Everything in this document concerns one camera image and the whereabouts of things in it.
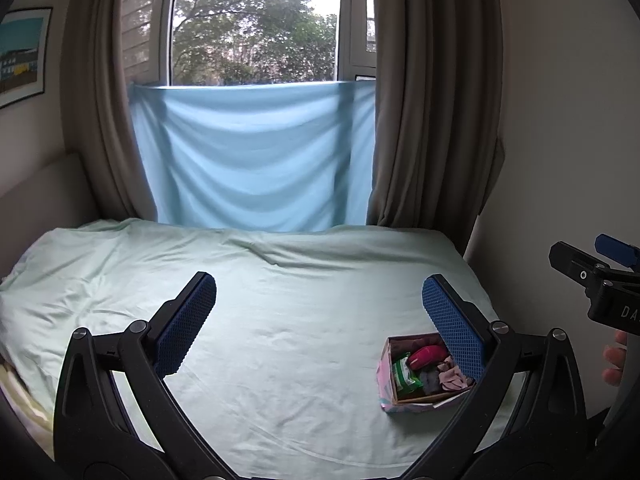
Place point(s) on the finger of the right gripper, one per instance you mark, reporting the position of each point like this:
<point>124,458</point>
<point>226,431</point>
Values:
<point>624,254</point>
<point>575,264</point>

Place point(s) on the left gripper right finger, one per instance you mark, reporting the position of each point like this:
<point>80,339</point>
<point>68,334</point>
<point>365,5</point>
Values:
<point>525,416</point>

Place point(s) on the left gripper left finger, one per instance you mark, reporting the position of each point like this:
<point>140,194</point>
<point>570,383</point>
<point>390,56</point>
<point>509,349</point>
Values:
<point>114,416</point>

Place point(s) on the pink sock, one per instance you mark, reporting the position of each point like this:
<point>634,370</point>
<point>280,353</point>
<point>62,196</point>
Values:
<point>450,376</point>

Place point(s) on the cardboard box with patterned wrap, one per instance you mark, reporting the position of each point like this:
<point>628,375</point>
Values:
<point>418,374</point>

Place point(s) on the pink coin pouch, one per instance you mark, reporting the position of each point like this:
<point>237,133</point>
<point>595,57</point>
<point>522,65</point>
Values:
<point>427,356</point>

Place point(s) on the green wet wipes pack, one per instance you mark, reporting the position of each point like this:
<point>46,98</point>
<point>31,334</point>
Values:
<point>407,384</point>

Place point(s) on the person's right hand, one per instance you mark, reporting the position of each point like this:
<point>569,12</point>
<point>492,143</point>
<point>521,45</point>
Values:
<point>615,356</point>

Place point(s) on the pale green bed sheet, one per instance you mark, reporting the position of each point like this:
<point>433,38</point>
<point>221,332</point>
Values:
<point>281,379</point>

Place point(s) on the brown right curtain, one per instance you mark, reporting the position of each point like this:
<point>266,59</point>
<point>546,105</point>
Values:
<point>438,95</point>

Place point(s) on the brown curtain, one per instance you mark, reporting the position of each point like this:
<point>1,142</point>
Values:
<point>95,112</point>
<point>438,95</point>

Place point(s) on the beige headboard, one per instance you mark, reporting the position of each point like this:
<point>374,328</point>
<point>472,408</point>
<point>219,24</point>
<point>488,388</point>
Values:
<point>58,196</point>

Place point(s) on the brown left curtain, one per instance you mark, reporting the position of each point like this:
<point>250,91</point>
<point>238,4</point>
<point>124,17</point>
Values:
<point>95,112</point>

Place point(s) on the light blue hanging cloth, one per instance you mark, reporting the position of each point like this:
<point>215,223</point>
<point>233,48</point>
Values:
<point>263,157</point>

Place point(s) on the framed wall picture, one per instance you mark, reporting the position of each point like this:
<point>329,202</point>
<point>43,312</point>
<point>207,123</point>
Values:
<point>24,40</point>

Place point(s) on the window with white frame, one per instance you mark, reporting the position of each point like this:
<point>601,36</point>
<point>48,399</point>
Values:
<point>229,42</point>

